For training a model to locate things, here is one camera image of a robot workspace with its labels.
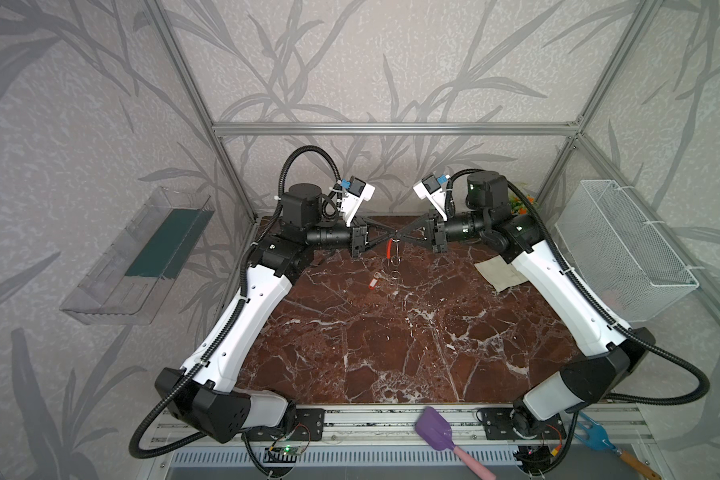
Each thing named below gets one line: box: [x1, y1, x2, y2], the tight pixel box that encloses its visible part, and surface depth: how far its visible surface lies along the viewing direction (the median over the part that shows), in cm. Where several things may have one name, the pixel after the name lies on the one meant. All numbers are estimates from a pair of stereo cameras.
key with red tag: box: [368, 272, 391, 290], surface depth 104 cm
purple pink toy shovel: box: [414, 406, 497, 480], surface depth 73 cm
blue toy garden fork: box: [573, 412, 662, 480], surface depth 73 cm
